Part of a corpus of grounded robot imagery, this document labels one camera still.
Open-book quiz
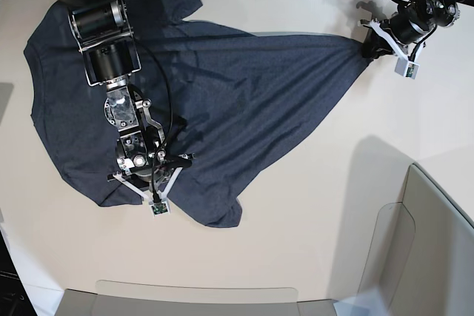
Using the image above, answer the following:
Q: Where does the robot arm image left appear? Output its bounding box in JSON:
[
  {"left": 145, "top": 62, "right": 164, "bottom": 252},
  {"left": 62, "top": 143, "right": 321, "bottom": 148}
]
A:
[{"left": 60, "top": 0, "right": 191, "bottom": 207}]

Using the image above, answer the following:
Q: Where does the grey bin right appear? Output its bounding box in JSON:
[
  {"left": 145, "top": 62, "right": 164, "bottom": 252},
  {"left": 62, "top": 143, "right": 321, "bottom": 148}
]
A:
[{"left": 355, "top": 165, "right": 473, "bottom": 315}]

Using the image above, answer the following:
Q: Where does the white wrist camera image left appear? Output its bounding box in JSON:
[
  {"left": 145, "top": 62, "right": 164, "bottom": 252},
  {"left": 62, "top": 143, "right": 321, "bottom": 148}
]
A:
[{"left": 149, "top": 201, "right": 170, "bottom": 216}]

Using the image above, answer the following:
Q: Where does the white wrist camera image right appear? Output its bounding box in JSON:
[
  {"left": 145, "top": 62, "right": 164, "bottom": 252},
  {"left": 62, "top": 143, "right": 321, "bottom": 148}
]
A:
[{"left": 395, "top": 57, "right": 420, "bottom": 79}]

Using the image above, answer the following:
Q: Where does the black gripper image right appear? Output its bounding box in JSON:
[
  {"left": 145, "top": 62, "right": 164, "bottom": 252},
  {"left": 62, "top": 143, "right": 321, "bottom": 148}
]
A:
[{"left": 361, "top": 21, "right": 404, "bottom": 60}]

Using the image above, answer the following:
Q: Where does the dark blue t-shirt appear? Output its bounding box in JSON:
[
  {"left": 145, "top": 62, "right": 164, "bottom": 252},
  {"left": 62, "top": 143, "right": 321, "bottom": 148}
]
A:
[{"left": 24, "top": 0, "right": 370, "bottom": 228}]

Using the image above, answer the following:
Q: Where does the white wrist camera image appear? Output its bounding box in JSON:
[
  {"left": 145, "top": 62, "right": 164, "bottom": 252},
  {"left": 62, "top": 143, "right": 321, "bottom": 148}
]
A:
[
  {"left": 149, "top": 201, "right": 170, "bottom": 216},
  {"left": 395, "top": 57, "right": 420, "bottom": 79}
]

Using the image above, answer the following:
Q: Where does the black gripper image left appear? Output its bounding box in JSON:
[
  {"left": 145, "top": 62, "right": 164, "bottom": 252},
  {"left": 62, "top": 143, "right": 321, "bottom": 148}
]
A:
[{"left": 107, "top": 152, "right": 195, "bottom": 201}]

